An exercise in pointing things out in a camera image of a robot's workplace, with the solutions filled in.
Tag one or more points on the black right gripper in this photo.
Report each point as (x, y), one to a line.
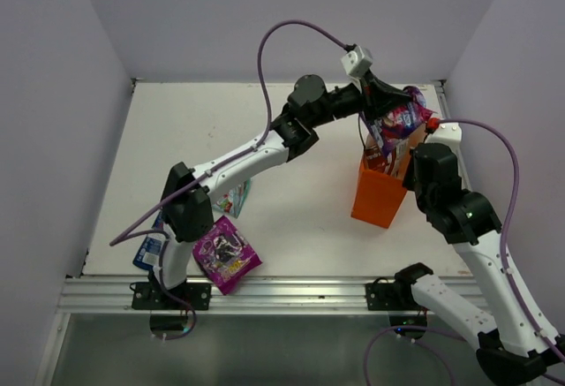
(408, 179)

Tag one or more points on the magenta purple snack bag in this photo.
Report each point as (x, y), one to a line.
(225, 256)

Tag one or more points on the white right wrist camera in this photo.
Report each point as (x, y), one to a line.
(443, 132)

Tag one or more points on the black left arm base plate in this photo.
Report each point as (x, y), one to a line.
(150, 296)

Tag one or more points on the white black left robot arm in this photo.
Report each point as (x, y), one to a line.
(189, 193)

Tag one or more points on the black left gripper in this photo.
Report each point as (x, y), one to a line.
(379, 95)

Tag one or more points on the front aluminium rail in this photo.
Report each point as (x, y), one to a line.
(261, 295)

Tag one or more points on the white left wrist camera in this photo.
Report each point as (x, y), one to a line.
(357, 61)

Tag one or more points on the teal Fox's candy bag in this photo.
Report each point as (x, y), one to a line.
(232, 202)

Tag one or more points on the orange paper bag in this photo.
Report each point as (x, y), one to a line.
(379, 196)

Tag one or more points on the blue white snack bag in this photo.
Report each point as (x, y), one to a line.
(148, 253)

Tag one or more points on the purple Fox's candy bag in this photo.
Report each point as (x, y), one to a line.
(396, 127)

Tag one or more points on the red brown snack bag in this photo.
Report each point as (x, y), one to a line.
(394, 164)

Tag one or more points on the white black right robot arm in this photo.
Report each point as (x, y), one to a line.
(513, 341)

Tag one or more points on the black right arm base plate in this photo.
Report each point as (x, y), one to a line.
(382, 295)

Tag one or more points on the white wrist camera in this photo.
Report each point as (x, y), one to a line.
(443, 132)
(357, 61)

